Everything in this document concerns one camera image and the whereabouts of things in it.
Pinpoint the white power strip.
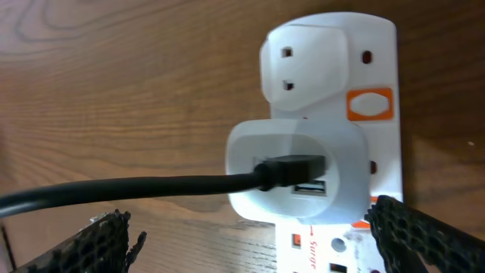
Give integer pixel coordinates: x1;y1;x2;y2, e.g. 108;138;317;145
260;12;403;272

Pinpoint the black charging cable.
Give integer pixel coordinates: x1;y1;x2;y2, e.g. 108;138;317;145
0;154;327;219

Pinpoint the white USB charger adapter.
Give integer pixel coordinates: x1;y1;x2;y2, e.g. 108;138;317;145
225;119;370;224

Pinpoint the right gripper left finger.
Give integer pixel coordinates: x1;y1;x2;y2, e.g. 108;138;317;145
13;210;147;273

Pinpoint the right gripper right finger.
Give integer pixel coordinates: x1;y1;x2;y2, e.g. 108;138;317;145
365;195;484;273

